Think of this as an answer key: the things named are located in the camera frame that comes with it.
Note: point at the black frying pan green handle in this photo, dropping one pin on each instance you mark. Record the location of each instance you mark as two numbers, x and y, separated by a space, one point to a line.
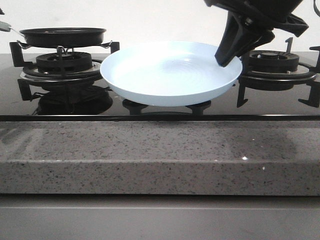
67 37

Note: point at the black glass gas cooktop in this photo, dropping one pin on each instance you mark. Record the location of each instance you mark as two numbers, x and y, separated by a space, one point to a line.
97 102

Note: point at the grey cabinet front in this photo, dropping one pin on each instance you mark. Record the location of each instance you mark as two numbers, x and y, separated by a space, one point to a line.
101 217

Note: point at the right burner black pan support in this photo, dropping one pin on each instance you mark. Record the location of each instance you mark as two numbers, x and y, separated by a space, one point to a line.
270 70

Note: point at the left burner black pan support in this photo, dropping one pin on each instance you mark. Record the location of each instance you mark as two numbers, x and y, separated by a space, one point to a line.
59 71

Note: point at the light blue plate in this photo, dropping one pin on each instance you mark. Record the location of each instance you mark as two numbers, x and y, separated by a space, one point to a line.
169 73

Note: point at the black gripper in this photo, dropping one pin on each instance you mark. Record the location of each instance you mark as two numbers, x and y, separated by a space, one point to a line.
238 39

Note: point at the burner black pan support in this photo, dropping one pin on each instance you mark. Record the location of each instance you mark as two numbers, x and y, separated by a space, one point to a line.
270 70
59 71

